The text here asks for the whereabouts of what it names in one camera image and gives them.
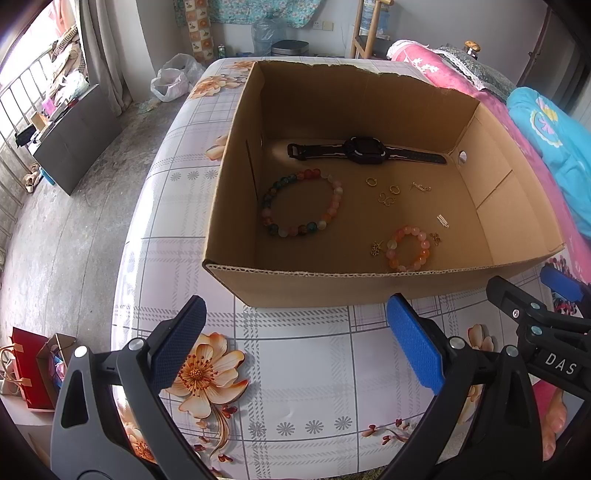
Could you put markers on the brown paper bag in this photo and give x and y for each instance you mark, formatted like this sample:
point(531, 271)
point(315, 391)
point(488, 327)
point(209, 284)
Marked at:
point(57, 344)

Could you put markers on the black smartwatch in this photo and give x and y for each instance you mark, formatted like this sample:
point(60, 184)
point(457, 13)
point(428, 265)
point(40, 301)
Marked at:
point(364, 150)

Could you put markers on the person's right hand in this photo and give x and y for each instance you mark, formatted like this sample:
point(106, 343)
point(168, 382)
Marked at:
point(561, 424)

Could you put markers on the grey curtain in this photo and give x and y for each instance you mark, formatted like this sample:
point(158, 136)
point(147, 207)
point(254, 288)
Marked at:
point(106, 55)

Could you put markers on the wooden chair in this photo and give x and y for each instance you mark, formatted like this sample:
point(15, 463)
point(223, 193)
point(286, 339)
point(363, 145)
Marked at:
point(358, 46)

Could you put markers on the small silver clip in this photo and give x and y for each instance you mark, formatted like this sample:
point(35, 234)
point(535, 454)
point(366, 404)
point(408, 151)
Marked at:
point(443, 220)

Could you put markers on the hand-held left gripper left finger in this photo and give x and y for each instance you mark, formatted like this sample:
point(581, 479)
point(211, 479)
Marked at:
point(180, 341)

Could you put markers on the red gift bag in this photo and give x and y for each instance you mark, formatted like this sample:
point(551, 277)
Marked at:
point(32, 383)

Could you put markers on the pair of beige shoes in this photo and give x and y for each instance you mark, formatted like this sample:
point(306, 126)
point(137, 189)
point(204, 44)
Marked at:
point(31, 182)

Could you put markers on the checkered patterned cloth strip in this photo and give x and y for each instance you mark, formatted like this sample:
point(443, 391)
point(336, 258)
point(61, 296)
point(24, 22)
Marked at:
point(198, 27)

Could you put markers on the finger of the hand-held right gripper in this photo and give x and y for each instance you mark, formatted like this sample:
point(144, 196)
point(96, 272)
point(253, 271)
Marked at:
point(508, 295)
point(561, 284)

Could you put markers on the white paper bag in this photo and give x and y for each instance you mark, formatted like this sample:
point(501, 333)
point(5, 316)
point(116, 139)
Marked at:
point(9, 374)

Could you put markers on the blue water bottle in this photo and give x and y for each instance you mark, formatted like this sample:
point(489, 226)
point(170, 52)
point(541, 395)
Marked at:
point(369, 18)

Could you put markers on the floral plaid tablecloth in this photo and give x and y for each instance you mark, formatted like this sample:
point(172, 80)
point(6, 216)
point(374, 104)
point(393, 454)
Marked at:
point(300, 360)

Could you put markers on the white wall socket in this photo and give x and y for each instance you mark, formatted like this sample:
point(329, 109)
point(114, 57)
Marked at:
point(323, 26)

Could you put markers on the pile of cloth clutter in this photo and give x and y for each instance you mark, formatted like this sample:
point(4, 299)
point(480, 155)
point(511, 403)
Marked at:
point(69, 83)

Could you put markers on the brown cardboard box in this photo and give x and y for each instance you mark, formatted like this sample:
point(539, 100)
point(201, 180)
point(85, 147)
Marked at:
point(300, 286)

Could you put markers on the grey lace cloth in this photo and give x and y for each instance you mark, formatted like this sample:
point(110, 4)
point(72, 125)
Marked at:
point(489, 76)

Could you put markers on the large clear water jug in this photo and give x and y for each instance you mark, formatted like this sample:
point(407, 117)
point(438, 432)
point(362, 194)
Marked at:
point(270, 34)

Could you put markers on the pink floral blanket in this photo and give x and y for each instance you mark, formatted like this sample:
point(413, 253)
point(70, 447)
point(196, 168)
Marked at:
point(443, 74)

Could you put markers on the gold bar brooch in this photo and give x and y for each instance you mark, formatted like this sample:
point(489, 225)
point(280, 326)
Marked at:
point(421, 187)

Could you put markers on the turquoise floral wall cloth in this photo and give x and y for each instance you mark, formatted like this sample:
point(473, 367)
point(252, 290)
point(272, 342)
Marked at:
point(258, 11)

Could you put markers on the dark cabinet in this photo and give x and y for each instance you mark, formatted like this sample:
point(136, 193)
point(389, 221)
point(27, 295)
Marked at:
point(78, 147)

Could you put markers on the turquoise garment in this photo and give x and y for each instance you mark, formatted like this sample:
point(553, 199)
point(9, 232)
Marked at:
point(554, 138)

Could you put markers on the white plastic bag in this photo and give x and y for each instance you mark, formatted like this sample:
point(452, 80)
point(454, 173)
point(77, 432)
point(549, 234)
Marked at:
point(175, 78)

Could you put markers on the gold bee pendant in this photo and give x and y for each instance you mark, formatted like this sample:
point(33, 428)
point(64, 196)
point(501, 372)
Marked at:
point(375, 249)

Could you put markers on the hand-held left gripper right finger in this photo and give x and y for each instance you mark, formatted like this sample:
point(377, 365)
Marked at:
point(415, 346)

